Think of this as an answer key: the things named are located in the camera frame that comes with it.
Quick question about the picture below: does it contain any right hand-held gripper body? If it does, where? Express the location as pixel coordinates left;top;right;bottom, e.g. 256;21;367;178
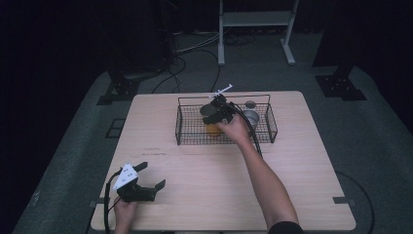
208;83;236;125

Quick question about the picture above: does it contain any person's right hand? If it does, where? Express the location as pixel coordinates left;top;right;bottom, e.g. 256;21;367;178
216;113;253;146

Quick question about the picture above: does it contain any black floor tape frame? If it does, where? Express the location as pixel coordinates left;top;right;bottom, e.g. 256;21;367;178
104;118;127;139

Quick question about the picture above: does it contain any white metal stand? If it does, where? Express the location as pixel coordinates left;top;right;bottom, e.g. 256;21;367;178
217;0;300;67

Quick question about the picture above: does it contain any orange metal cup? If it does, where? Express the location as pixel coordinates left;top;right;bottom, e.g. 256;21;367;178
199;102;226;138

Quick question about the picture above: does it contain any person's left hand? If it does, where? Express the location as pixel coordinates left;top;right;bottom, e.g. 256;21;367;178
112;196;139;234

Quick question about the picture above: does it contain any black floor cable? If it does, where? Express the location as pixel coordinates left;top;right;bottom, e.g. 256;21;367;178
151;56;188;95
176;48;222;94

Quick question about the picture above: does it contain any black sleeve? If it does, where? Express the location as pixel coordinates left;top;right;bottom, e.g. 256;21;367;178
267;220;305;234

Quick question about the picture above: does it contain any black wire basket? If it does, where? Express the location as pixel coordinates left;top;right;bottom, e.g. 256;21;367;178
174;94;279;146

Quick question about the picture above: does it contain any grey tape tab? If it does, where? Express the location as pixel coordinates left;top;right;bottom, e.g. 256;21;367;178
332;196;356;206
89;197;107;209

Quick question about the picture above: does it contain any black stand base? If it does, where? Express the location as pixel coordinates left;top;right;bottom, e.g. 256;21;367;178
96;69;142;106
315;64;368;102

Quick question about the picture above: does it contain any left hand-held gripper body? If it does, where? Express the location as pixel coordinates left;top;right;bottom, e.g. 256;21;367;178
112;163;158;203

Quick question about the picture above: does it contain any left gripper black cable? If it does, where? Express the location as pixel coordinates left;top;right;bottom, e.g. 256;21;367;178
103;167;125;234

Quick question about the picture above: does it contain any white floor cable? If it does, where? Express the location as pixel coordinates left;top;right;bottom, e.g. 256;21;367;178
174;31;222;55

